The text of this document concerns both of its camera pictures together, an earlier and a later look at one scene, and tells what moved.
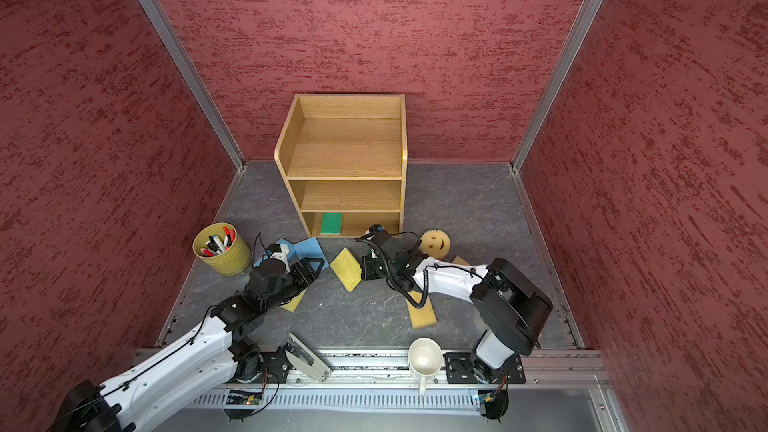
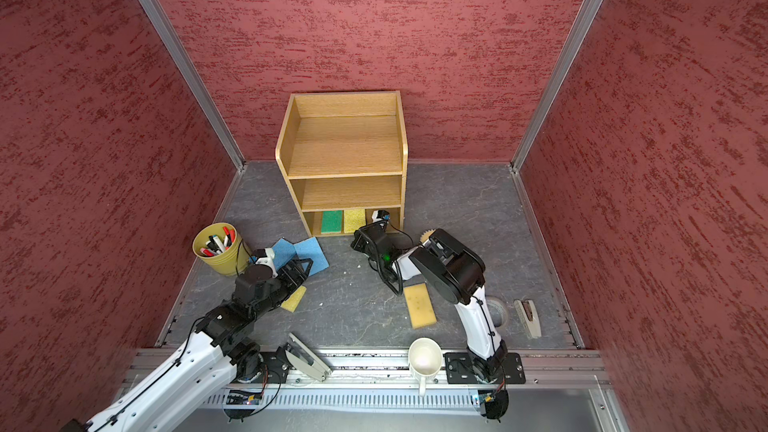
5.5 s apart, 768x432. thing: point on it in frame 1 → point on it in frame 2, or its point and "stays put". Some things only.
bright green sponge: [331, 223] stays put
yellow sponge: [347, 268] → [354, 219]
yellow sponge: [294, 302] stays put
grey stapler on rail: [301, 356] stays put
